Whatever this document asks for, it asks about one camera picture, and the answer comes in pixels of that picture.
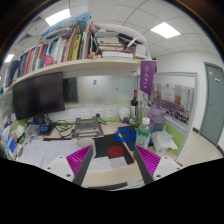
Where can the stack of lying books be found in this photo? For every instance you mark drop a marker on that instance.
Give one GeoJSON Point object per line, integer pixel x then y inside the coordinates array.
{"type": "Point", "coordinates": [110, 46]}

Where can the purple hanging banner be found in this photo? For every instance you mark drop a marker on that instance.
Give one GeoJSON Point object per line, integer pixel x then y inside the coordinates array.
{"type": "Point", "coordinates": [146, 76]}

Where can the dark wine bottle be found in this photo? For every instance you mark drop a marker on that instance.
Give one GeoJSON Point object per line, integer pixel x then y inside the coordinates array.
{"type": "Point", "coordinates": [134, 103]}

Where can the grey door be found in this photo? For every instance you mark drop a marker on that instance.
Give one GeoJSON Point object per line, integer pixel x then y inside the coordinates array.
{"type": "Point", "coordinates": [213, 119]}

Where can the white round jar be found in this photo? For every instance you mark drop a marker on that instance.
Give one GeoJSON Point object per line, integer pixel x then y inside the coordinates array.
{"type": "Point", "coordinates": [124, 113]}

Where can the grey metal laptop stand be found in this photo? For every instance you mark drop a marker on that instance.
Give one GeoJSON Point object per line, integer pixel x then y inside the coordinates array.
{"type": "Point", "coordinates": [88, 128]}

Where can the group photo poster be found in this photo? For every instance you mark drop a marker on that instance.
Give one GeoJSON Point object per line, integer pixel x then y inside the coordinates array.
{"type": "Point", "coordinates": [175, 100]}

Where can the black computer monitor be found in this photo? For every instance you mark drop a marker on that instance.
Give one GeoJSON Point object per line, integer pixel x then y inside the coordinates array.
{"type": "Point", "coordinates": [38, 95]}

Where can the white plastic bag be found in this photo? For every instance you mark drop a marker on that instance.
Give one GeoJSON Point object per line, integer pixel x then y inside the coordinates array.
{"type": "Point", "coordinates": [163, 141]}

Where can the row of upright books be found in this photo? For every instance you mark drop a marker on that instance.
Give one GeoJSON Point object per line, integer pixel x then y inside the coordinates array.
{"type": "Point", "coordinates": [73, 43]}

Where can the purple lidded plastic jug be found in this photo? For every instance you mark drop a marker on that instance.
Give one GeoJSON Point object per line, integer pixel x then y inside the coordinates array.
{"type": "Point", "coordinates": [157, 118]}

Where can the white wall shelf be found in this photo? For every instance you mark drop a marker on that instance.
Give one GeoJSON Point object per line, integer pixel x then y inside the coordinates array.
{"type": "Point", "coordinates": [90, 67]}

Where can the clear plastic water bottle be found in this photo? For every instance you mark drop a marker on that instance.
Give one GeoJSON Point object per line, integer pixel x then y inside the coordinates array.
{"type": "Point", "coordinates": [143, 133]}

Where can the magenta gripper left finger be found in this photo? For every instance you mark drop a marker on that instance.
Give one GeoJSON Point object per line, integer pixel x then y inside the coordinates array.
{"type": "Point", "coordinates": [72, 168]}

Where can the white paper sheets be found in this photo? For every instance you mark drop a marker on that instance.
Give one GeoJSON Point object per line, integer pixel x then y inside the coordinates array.
{"type": "Point", "coordinates": [41, 153]}

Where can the red round coaster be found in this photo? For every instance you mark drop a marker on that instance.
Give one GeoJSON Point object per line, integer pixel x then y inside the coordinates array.
{"type": "Point", "coordinates": [115, 151]}

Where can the black desk mat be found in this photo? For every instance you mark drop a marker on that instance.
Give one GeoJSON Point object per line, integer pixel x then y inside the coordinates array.
{"type": "Point", "coordinates": [102, 144]}

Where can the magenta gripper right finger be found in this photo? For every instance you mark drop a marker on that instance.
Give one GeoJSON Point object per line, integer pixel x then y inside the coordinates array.
{"type": "Point", "coordinates": [152, 166]}

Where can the blue plastic bag on books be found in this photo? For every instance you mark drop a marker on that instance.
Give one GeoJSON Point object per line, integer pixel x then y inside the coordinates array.
{"type": "Point", "coordinates": [68, 22]}

